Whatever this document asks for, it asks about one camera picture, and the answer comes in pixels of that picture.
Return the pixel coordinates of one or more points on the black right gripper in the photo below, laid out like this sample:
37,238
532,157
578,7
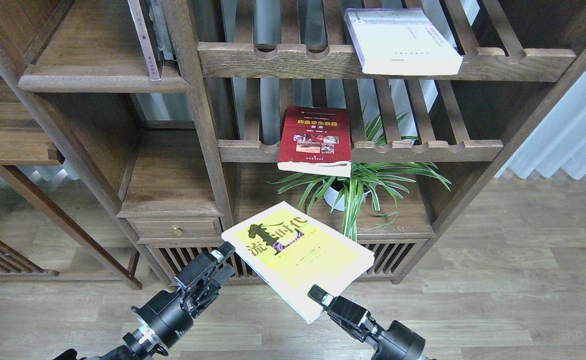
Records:
395,343

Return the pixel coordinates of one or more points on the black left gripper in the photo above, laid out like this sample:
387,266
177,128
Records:
169,315

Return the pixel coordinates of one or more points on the thin upright pink book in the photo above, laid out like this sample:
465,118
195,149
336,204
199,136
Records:
141,12

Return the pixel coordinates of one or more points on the white pleated curtain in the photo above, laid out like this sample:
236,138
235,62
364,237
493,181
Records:
558,143

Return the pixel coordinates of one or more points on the white plant pot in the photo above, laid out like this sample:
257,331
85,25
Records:
341,196

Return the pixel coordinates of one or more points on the white purple paperback book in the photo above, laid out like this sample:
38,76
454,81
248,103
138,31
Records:
400,42

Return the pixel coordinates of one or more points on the yellow green paperback book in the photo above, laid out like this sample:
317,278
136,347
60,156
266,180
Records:
292,252

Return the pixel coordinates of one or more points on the brass drawer knob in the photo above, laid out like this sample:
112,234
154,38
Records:
177,231

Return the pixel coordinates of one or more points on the dark wooden bookshelf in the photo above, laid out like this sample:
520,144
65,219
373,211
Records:
191,149

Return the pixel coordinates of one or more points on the green spider plant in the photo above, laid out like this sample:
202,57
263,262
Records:
384,179

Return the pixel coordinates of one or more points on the grey upright book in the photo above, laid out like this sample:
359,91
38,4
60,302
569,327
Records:
162,35

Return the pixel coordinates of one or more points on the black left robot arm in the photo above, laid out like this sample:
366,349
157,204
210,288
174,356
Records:
124,352

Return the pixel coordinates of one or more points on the red paperback book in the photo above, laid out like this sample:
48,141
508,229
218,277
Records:
316,140

